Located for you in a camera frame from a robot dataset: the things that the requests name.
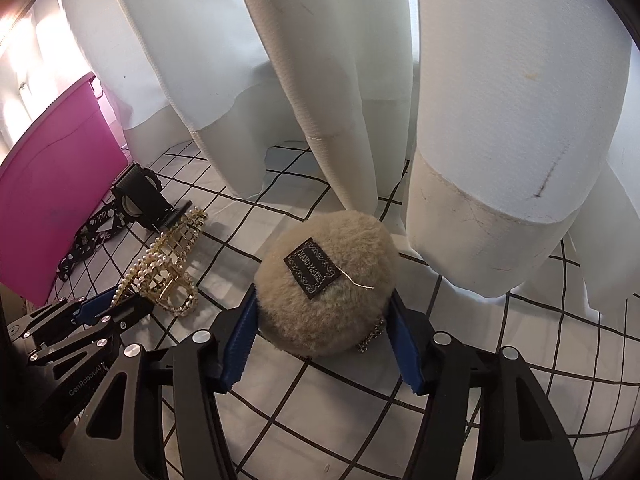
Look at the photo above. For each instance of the gold pearl hair claw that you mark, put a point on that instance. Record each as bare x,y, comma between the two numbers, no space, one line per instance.
172,265

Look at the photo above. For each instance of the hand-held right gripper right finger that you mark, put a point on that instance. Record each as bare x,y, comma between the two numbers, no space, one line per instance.
405,355

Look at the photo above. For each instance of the white checkered bed sheet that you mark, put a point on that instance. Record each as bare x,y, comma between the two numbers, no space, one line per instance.
475,325

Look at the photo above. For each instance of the sheer white curtain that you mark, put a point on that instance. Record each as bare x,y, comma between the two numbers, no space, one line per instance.
175,60

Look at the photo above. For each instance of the thick white pleated curtain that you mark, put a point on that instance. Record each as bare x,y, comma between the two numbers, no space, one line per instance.
500,110

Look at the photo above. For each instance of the pink plastic basin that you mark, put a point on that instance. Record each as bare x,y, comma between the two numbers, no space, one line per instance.
55,195

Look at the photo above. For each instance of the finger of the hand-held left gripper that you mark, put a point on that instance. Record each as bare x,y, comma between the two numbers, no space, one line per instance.
97,307
127,312

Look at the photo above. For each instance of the black digital wristwatch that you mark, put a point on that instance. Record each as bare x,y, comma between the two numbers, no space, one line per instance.
137,195

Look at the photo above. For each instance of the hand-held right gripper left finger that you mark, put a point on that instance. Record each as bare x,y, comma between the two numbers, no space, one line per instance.
240,345

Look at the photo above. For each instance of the beige plush pouch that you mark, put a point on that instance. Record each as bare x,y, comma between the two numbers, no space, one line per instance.
325,320

